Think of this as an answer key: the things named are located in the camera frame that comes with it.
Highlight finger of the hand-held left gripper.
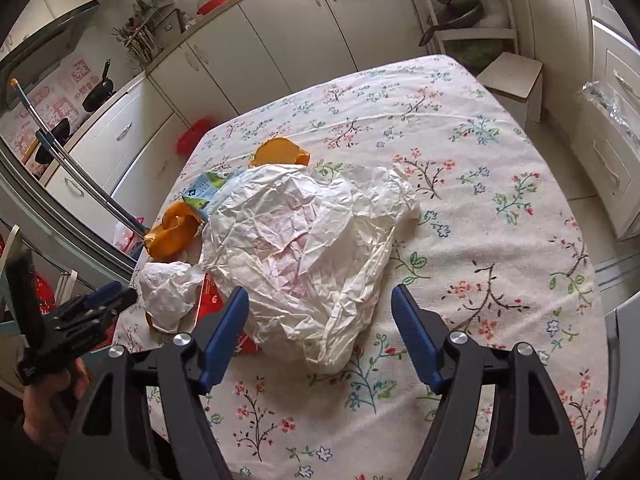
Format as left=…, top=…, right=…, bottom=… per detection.
left=42, top=281, right=138, bottom=361
left=7, top=249, right=38, bottom=356

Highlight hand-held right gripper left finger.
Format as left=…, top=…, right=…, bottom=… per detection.
left=55, top=286, right=251, bottom=480

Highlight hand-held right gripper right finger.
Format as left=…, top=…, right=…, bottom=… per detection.
left=390, top=284, right=586, bottom=480

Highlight red and white wrapper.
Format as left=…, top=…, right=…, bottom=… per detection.
left=195, top=272, right=261, bottom=356

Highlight white tissue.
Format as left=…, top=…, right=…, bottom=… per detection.
left=136, top=259, right=206, bottom=333

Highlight orange peel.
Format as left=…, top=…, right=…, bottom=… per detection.
left=144, top=201, right=203, bottom=258
left=248, top=136, right=311, bottom=168

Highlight white plastic bag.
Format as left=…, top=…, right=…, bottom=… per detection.
left=200, top=162, right=421, bottom=373

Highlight blue snack packet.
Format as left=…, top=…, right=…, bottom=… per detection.
left=182, top=169, right=251, bottom=221

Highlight trash bin with red liner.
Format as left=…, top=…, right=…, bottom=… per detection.
left=175, top=117, right=213, bottom=156

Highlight person's left hand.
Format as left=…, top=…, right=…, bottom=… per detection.
left=22, top=360, right=91, bottom=442

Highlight red plush slipper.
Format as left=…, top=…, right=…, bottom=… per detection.
left=30, top=275, right=56, bottom=321

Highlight pink plastic bag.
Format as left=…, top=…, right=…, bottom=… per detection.
left=112, top=215, right=146, bottom=261

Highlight floral tablecloth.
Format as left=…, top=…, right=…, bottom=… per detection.
left=111, top=54, right=608, bottom=480

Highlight small black pan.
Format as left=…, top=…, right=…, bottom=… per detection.
left=35, top=117, right=71, bottom=163

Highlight pink patterned backsplash sheet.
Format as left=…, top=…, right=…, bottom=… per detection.
left=0, top=57, right=96, bottom=176

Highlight black frying pan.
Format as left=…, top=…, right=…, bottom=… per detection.
left=81, top=59, right=117, bottom=112

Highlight white refrigerator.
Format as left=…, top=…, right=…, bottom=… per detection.
left=602, top=305, right=640, bottom=480

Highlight range hood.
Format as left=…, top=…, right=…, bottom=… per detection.
left=0, top=0, right=101, bottom=81

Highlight utensil rack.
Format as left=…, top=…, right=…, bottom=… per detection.
left=112, top=0, right=183, bottom=66

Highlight white wooden stool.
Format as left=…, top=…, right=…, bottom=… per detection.
left=477, top=51, right=544, bottom=133

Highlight leafy greens in cart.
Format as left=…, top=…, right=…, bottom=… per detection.
left=457, top=37, right=506, bottom=68

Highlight white lower kitchen cabinets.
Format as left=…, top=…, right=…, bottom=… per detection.
left=40, top=0, right=426, bottom=221

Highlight white drawer cabinet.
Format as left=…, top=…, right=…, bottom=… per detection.
left=565, top=0, right=640, bottom=241

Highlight white shelf cart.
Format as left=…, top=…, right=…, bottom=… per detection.
left=407, top=0, right=521, bottom=58

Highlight black wok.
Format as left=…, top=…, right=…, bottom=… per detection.
left=419, top=0, right=485, bottom=46

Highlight white bag in cart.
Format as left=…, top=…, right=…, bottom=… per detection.
left=482, top=0, right=516, bottom=28

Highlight mop with metal handle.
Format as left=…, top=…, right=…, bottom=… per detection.
left=7, top=77, right=151, bottom=241

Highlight clear bag on drawer handle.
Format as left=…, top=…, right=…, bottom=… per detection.
left=575, top=80, right=640, bottom=146

